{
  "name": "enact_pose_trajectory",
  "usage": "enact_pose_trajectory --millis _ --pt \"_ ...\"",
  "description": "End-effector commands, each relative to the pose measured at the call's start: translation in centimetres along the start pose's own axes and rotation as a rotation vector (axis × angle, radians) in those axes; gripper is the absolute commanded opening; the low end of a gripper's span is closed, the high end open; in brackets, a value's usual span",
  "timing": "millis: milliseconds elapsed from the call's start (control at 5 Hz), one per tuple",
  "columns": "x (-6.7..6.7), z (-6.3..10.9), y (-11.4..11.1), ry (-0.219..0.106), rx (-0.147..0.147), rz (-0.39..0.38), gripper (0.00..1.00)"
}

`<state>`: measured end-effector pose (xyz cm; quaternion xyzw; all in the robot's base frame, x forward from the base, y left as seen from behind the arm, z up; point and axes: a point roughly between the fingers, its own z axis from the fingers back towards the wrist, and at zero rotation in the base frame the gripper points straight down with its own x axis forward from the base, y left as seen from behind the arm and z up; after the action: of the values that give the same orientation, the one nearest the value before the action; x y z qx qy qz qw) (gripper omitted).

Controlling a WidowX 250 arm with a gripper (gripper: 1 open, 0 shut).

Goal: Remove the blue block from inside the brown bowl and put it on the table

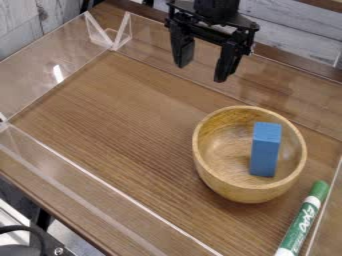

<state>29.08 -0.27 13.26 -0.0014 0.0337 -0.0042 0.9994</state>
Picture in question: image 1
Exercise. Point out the light wooden bowl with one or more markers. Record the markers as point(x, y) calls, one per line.
point(221, 145)

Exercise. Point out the green Expo marker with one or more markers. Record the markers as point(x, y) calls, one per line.
point(298, 230)

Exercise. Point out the black metal bracket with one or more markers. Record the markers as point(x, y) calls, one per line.
point(54, 248)

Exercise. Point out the blue rectangular block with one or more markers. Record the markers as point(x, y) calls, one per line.
point(264, 148)

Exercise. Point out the clear acrylic tray wall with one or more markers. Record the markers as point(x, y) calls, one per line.
point(97, 117)

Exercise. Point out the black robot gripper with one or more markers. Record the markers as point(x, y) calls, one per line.
point(213, 21)

